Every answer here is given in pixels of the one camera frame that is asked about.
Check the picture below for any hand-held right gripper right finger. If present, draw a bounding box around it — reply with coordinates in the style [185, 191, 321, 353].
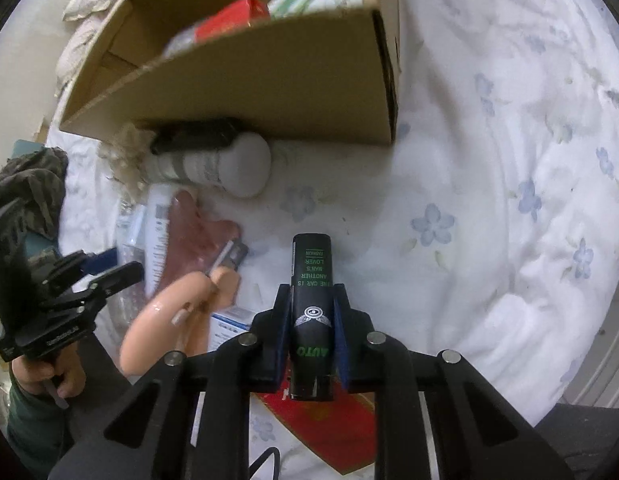
[332, 284, 575, 480]

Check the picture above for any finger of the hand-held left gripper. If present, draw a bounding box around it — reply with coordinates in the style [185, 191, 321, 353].
[89, 261, 145, 297]
[86, 247, 120, 273]

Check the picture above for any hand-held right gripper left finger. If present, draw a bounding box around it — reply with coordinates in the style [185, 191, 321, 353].
[49, 284, 295, 480]

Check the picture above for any black cylindrical tube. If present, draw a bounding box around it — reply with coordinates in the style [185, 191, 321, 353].
[288, 233, 337, 402]

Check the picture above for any red packet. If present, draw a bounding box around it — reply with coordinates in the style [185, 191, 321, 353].
[254, 390, 377, 476]

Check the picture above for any brown cardboard box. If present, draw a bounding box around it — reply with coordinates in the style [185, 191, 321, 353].
[59, 0, 403, 148]

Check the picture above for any person's left forearm green sleeve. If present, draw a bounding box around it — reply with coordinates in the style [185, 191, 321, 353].
[6, 385, 67, 480]

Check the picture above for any person's left hand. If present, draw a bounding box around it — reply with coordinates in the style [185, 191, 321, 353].
[12, 345, 87, 411]

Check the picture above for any clear plastic packet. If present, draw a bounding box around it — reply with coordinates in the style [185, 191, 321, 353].
[114, 200, 150, 311]

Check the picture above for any white printed sachet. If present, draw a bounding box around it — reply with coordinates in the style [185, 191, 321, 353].
[144, 185, 177, 296]

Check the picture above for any small blue and white carton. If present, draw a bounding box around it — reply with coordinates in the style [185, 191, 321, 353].
[206, 310, 255, 351]

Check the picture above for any pink scraping board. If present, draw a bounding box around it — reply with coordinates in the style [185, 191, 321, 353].
[156, 190, 240, 296]

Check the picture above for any camouflage cloth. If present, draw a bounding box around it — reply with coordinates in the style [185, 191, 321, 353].
[0, 147, 70, 241]

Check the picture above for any small grey clip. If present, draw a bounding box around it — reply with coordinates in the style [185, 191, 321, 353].
[209, 240, 249, 276]

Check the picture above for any white capped bottle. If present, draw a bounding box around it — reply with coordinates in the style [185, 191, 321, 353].
[142, 132, 272, 198]

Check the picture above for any white floral bed sheet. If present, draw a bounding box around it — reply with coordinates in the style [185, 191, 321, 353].
[44, 0, 619, 480]

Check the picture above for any beige quilt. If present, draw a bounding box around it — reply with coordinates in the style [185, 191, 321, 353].
[56, 0, 135, 101]

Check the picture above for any red and white carton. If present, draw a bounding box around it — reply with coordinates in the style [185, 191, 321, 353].
[194, 0, 270, 43]

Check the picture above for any black cable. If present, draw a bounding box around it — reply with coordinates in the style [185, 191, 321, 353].
[249, 447, 282, 480]

